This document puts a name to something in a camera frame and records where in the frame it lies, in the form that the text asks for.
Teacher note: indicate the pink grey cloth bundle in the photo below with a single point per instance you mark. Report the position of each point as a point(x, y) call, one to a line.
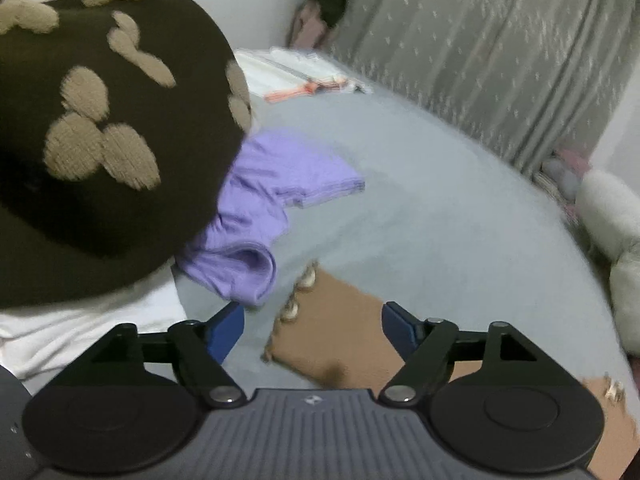
point(565, 170)

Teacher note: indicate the cream plush toy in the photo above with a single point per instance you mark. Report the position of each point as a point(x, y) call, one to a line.
point(607, 210)

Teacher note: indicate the purple t-shirt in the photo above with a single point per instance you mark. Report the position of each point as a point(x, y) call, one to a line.
point(280, 165)

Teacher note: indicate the brown ribbed sweater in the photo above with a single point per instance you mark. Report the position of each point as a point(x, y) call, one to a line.
point(340, 320)

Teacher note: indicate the open book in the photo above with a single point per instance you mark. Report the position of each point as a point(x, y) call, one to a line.
point(300, 67)

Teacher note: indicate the pink hanging garment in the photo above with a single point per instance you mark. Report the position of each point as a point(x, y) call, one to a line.
point(307, 27)

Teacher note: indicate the dark brown patterned sweater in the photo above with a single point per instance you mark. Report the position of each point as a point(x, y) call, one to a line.
point(190, 110)

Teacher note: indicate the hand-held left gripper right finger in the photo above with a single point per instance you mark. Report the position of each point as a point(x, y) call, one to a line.
point(395, 330)

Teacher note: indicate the grey star print curtain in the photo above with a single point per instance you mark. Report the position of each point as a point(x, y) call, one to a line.
point(475, 50)

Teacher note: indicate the white cloth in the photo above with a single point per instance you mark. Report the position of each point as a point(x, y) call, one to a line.
point(75, 320)

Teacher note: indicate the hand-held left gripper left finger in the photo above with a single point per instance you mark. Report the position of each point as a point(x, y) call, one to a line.
point(227, 330)

